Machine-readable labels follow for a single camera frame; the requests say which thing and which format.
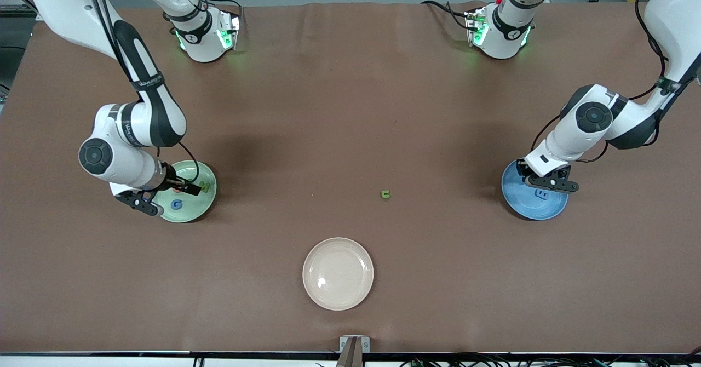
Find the metal left arm base bracket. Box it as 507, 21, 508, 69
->
464, 7, 489, 47

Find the brown table mat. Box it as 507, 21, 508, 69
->
0, 1, 701, 354

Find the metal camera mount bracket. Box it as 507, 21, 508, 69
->
339, 335, 371, 367

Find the black table edge trim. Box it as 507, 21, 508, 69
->
0, 349, 701, 357

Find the metal right arm base bracket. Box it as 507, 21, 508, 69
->
218, 9, 242, 51

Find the beige plate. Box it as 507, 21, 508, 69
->
302, 237, 375, 311

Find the black left arm base cable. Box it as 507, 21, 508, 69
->
421, 0, 473, 31

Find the blue plate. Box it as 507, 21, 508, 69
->
501, 157, 569, 221

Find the green plate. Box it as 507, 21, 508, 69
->
152, 160, 217, 223

